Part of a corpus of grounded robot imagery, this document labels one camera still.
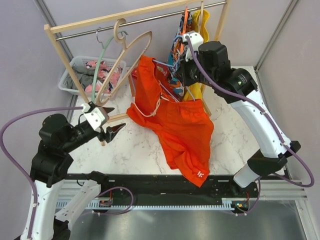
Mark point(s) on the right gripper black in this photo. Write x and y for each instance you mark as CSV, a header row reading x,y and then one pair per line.
x,y
182,74

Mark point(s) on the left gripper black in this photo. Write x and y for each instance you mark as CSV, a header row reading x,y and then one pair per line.
x,y
111,132

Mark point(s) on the blue wire hanger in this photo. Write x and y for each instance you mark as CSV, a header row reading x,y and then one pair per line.
x,y
174,66

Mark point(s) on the orange shorts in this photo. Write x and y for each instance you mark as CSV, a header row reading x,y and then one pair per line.
x,y
183,128

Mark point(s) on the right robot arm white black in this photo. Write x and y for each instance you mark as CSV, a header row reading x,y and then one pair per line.
x,y
208,63

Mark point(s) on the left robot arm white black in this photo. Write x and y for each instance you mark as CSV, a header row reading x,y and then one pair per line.
x,y
49,169

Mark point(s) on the yellow shorts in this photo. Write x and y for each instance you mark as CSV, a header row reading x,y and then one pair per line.
x,y
197,88

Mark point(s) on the colourful patterned shorts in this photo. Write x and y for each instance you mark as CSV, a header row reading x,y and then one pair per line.
x,y
177,49

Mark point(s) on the orange plastic hanger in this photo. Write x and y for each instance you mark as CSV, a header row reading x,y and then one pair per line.
x,y
185,21

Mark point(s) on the mint green plastic hanger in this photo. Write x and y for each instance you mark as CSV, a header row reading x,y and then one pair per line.
x,y
108,74

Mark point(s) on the wooden hanger with yellow shorts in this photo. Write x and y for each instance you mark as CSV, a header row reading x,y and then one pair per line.
x,y
200,19

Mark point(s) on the white plastic laundry basket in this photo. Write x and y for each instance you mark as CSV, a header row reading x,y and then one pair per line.
x,y
66,83

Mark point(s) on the large red book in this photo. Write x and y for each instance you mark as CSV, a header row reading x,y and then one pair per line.
x,y
132,81

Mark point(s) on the grey garment in basket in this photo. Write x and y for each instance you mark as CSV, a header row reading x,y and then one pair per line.
x,y
84,75

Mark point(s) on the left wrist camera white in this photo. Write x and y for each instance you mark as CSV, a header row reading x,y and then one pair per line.
x,y
95,115

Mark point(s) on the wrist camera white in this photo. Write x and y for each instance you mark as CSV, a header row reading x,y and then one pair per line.
x,y
193,40
95,115

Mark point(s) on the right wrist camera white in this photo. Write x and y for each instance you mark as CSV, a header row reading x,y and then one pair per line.
x,y
193,40

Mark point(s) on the metal hanging rail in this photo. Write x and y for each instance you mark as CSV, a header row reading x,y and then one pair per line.
x,y
135,22

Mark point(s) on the white slotted cable duct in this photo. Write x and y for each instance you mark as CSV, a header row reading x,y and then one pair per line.
x,y
96,204

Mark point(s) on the wooden clothes rack frame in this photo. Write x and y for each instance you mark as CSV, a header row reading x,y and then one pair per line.
x,y
120,19

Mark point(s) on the aluminium corner post left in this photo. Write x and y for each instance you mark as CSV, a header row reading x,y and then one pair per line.
x,y
49,19

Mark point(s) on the aluminium corner post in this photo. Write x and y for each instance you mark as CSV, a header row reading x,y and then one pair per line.
x,y
49,19
276,33

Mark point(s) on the aluminium corner post right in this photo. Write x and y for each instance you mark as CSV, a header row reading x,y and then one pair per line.
x,y
276,33

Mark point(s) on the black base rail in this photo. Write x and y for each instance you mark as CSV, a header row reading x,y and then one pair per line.
x,y
170,190

